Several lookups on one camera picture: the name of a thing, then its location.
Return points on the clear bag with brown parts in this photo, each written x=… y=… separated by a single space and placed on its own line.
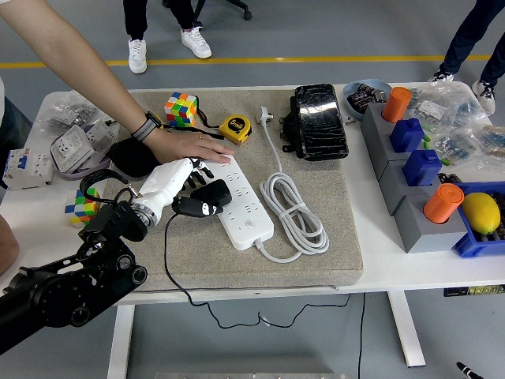
x=493 y=138

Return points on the grey-brown mat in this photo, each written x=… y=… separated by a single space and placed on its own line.
x=197 y=268

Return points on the black power adapter plug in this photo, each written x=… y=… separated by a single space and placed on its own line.
x=217 y=191

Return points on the black table control panel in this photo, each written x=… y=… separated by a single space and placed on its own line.
x=473 y=291

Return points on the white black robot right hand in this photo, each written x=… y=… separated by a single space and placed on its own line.
x=467 y=371

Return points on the orange cylinder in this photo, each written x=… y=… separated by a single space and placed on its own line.
x=444 y=203
x=396 y=103

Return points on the yellow lemon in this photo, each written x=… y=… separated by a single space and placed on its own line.
x=481 y=213

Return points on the person's left hand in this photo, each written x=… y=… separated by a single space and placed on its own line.
x=181 y=146

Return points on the black chair base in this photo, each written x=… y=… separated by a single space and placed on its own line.
x=246 y=15

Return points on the grey block base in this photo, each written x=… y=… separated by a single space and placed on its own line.
x=384 y=158
x=372 y=126
x=394 y=185
x=430 y=239

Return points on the large colourful puzzle cube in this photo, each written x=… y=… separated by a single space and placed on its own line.
x=180 y=108

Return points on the white power strip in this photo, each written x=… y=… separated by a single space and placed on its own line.
x=246 y=221

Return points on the blue block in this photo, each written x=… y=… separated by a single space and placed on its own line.
x=406 y=136
x=422 y=167

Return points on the glossy black case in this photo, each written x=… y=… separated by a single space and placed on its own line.
x=321 y=122

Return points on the clear bag with labelled parts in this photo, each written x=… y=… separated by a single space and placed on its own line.
x=442 y=102

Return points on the small colourful puzzle cube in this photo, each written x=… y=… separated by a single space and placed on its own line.
x=79 y=209

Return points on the blue plastic bin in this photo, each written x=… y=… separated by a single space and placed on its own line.
x=473 y=245

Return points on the black plastic holder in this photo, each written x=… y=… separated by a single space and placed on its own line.
x=290 y=126

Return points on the black electronic parts heap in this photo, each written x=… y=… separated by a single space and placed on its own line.
x=365 y=96

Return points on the person's right forearm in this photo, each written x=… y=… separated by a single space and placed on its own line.
x=8 y=245

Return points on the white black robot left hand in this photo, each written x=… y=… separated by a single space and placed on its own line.
x=165 y=181

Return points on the large white socket panel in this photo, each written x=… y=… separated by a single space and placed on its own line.
x=69 y=147

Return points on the person's left forearm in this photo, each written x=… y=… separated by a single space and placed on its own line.
x=63 y=59

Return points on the clear bag with blue parts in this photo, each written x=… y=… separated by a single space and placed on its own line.
x=453 y=146

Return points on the small metal clip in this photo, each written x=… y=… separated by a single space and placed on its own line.
x=350 y=120

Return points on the light blue bowl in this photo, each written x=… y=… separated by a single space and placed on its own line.
x=349 y=104

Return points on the white table leg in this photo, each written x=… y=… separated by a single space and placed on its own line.
x=120 y=339
x=406 y=335

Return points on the small black connector parts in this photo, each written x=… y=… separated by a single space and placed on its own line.
x=447 y=178

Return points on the white circuit breaker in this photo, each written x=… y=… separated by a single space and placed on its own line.
x=27 y=169

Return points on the black cloth pouch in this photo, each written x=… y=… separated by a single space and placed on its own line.
x=126 y=158

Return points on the black grey wristwatch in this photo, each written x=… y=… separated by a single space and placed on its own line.
x=146 y=125

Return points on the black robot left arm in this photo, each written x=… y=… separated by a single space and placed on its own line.
x=59 y=288

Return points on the clear bag of screws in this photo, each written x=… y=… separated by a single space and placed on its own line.
x=71 y=110

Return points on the person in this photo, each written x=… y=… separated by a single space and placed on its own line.
x=12 y=118
x=136 y=19
x=469 y=31

